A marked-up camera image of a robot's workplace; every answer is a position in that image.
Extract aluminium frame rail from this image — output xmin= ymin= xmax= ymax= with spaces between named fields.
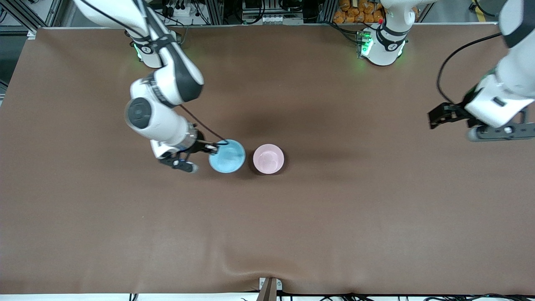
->
xmin=0 ymin=0 xmax=63 ymax=39

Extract blue bowl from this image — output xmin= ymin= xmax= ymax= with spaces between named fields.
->
xmin=208 ymin=139 xmax=246 ymax=174

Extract black white electronics unit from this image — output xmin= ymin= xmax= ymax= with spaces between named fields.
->
xmin=242 ymin=0 xmax=305 ymax=25

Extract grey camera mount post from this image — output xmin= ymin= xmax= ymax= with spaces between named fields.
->
xmin=257 ymin=277 xmax=283 ymax=301

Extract white power strip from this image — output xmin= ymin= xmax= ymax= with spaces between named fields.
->
xmin=165 ymin=3 xmax=200 ymax=18

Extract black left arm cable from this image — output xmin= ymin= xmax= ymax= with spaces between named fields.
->
xmin=437 ymin=33 xmax=502 ymax=105

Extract orange packaged goods pile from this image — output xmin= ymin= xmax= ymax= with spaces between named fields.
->
xmin=333 ymin=0 xmax=385 ymax=24

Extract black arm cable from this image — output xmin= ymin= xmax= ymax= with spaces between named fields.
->
xmin=437 ymin=33 xmax=502 ymax=105
xmin=180 ymin=105 xmax=229 ymax=146

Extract brown table cloth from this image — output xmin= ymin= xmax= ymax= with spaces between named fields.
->
xmin=0 ymin=23 xmax=535 ymax=295

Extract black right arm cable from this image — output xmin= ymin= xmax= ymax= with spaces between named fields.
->
xmin=180 ymin=105 xmax=229 ymax=146

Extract pink bowl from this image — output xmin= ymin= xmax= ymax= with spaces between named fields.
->
xmin=253 ymin=143 xmax=285 ymax=175

